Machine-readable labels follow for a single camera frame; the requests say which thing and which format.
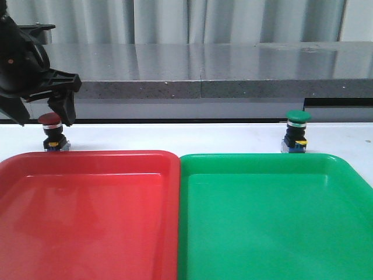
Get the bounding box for grey stone counter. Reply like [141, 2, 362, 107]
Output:
[0, 41, 373, 123]

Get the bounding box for red mushroom push button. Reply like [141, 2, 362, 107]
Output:
[38, 113, 71, 152]

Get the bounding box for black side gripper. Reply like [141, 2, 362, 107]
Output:
[1, 14, 82, 127]

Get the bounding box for green plastic tray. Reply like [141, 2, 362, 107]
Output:
[178, 154, 372, 279]

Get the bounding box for red plastic tray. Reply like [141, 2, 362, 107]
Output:
[1, 150, 180, 279]

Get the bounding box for green mushroom push button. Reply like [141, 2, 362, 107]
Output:
[281, 110, 311, 153]

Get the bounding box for white pleated curtain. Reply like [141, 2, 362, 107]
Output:
[7, 1, 345, 44]

